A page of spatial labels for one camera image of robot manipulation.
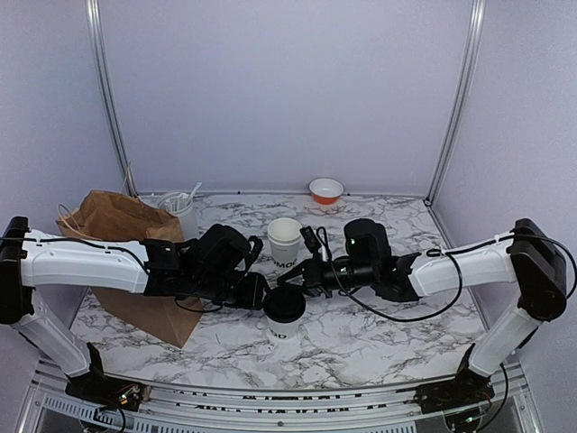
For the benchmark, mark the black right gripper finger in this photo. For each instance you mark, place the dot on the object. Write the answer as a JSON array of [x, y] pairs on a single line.
[[306, 269], [298, 284]]

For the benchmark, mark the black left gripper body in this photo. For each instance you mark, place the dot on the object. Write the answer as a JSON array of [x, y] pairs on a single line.
[[243, 299]]

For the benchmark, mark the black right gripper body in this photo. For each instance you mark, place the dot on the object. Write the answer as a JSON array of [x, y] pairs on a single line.
[[357, 275]]

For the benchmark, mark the black coffee cup lid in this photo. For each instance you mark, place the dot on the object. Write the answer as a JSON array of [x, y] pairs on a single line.
[[284, 305]]

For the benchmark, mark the white paper cups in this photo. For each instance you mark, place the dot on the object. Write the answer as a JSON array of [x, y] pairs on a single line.
[[285, 239]]

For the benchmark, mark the single white paper cup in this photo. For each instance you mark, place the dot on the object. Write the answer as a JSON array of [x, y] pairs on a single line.
[[282, 331]]

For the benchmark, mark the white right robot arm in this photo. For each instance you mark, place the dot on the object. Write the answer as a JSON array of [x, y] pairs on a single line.
[[523, 255]]

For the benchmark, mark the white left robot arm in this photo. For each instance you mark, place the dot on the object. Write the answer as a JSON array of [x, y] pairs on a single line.
[[215, 267]]

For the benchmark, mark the orange white bowl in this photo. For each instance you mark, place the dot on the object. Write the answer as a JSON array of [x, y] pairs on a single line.
[[325, 191]]

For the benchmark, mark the white container with sachets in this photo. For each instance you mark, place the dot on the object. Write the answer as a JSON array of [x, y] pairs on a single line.
[[180, 204]]

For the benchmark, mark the white plastic spoon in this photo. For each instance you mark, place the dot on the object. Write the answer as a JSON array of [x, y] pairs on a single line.
[[194, 190]]

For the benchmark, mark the front aluminium rail frame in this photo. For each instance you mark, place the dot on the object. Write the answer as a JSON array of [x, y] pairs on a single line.
[[183, 408]]

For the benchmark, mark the right corner aluminium post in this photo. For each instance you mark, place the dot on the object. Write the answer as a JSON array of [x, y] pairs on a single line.
[[464, 86]]

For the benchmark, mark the corner aluminium post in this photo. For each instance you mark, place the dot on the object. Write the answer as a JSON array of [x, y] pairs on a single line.
[[103, 77], [464, 86]]

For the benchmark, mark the left corner aluminium post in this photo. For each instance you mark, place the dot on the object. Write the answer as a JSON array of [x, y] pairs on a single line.
[[103, 77]]

